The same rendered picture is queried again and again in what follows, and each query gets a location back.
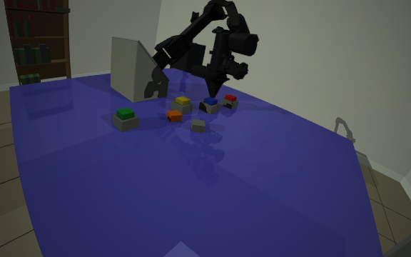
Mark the blue button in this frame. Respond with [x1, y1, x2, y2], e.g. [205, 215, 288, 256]
[199, 97, 220, 114]

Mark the orange block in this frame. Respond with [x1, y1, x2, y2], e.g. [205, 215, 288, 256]
[167, 110, 182, 122]

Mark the yellow button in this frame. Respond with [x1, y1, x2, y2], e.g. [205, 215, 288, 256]
[171, 96, 193, 115]

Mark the green button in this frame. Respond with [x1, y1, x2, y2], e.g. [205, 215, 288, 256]
[113, 107, 139, 133]

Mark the red button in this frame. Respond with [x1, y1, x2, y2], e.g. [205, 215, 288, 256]
[220, 94, 239, 109]

